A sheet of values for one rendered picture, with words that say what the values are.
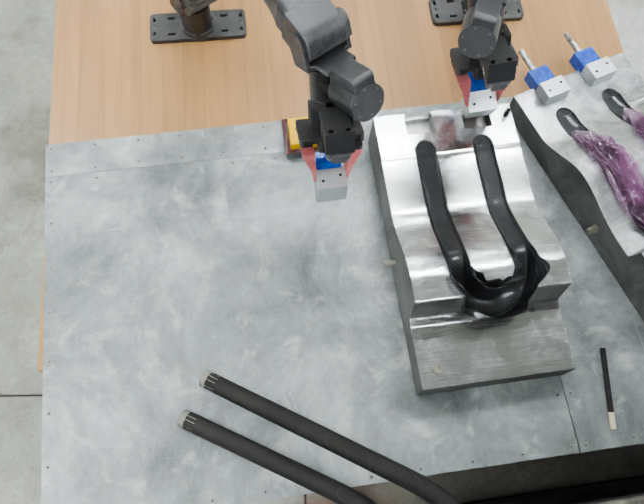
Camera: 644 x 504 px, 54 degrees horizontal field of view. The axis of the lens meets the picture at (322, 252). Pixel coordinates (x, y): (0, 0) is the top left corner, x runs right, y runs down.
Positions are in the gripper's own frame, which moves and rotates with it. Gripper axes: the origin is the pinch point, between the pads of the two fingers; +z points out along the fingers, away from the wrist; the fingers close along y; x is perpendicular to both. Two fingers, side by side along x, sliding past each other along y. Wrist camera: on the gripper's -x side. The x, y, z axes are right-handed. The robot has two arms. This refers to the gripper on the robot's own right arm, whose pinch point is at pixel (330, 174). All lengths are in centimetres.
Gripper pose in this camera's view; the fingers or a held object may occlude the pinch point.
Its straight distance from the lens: 107.3
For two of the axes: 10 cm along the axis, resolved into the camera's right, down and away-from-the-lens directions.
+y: 9.9, -1.2, 0.9
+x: -1.5, -6.5, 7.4
